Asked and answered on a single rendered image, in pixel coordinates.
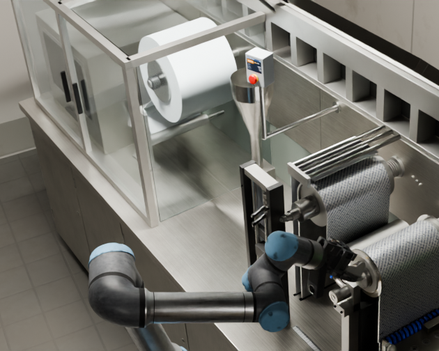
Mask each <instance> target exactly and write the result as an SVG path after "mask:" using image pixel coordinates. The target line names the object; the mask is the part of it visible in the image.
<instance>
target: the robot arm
mask: <svg viewBox="0 0 439 351"><path fill-rule="evenodd" d="M356 256H357V254H356V253H354V252H353V251H352V250H351V249H349V247H348V246H347V245H346V244H345V243H343V242H342V241H341V240H337V239H334V238H331V237H330V238H329V239H328V240H326V239H325V238H324V237H321V236H319V238H318V239H317V241H313V240H310V239H307V238H305V237H300V236H298V235H294V234H293V233H290V232H284V231H275V232H273V233H271V234H270V235H269V236H268V239H267V241H266V242H265V253H264V254H263V255H262V256H261V257H260V258H259V259H258V260H257V261H256V262H255V263H254V264H253V265H251V266H250V267H249V268H248V270H247V271H246V272H245V273H244V275H243V276H242V284H243V285H244V287H245V290H246V291H247V292H149V291H148V290H147V289H146V288H145V285H144V281H143V279H142V278H141V276H140V274H139V273H138V271H137V268H136V267H135V263H134V262H135V257H134V254H133V252H132V250H131V249H130V248H129V247H127V246H125V245H124V244H118V243H108V244H104V245H101V246H99V247H98V248H96V249H95V250H94V251H93V252H92V254H91V256H90V258H89V263H88V268H89V275H88V300H89V304H90V305H91V308H92V309H93V311H94V312H95V313H96V314H97V315H98V316H99V317H100V318H102V319H103V320H105V321H107V322H110V323H112V324H114V325H118V326H122V327H125V328H126V329H127V331H128V333H129V335H130V336H131V338H132V340H133V341H134V343H135V344H136V346H137V347H138V349H139V351H187V350H186V349H185V348H183V347H181V346H178V345H177V344H175V343H172V342H171V341H170V339H169V337H168V336H167V334H166V332H165V330H164V329H163V327H162V325H161V324H167V323H231V322H259V324H260V325H261V327H262V328H263V329H264V330H266V331H269V332H278V331H281V330H282V329H284V328H285V327H286V326H287V324H288V322H289V320H290V319H289V313H288V304H287V303H286V298H285V295H284V290H283V286H282V281H281V277H282V276H283V275H284V274H285V273H286V272H287V271H288V270H289V269H290V268H291V267H292V266H293V265H296V266H299V267H303V268H307V269H309V278H308V284H307V290H308V291H309V292H310V293H311V294H312V295H313V296H314V297H315V298H316V299H318V298H320V297H322V296H323V293H324V288H325V278H326V273H328V274H329V275H331V276H333V277H336V278H338V279H343V280H344V281H348V282H354V283H355V282H358V281H362V280H363V279H364V278H365V277H364V276H362V273H363V271H364V268H365V265H366V264H365V262H361V263H359V264H358V265H356V266H351V265H350V266H349V263H350V262H351V261H354V260H355V258H356Z"/></svg>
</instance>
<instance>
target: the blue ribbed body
mask: <svg viewBox="0 0 439 351"><path fill-rule="evenodd" d="M437 316H439V310H438V309H436V310H435V312H433V311H432V312H431V314H427V315H426V316H423V318H420V319H419V321H417V320H416V321H415V323H411V324H410V325H407V327H406V328H405V327H404V328H403V329H402V330H399V331H398V332H395V333H394V335H393V334H391V335H390V337H388V336H387V337H386V339H385V340H386V341H387V342H390V343H391V344H394V345H395V344H397V343H398V342H400V341H402V340H403V339H405V338H408V337H409V336H411V335H413V334H414V333H416V332H418V331H419V330H421V329H422V328H423V324H424V323H426V322H428V321H430V320H432V319H434V318H435V317H437Z"/></svg>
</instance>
